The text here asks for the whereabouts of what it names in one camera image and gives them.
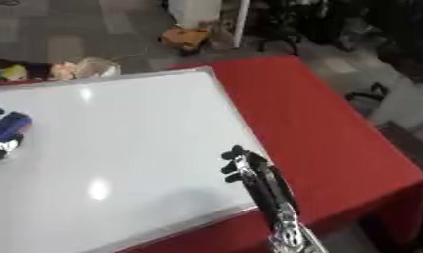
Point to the blue whiteboard eraser brush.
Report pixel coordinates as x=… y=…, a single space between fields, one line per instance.
x=8 y=125

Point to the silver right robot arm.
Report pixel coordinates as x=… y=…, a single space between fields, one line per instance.
x=294 y=235

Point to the yellow toy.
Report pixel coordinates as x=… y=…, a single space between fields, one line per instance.
x=13 y=72

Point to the white cabinet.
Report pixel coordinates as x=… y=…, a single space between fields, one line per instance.
x=193 y=12

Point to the white whiteboard with silver frame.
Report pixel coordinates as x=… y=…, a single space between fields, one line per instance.
x=117 y=138

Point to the white pole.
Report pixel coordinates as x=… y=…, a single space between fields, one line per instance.
x=241 y=23

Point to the clear plastic bag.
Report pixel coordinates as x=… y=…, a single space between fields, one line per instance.
x=96 y=68

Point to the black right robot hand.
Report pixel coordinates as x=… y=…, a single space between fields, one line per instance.
x=260 y=178

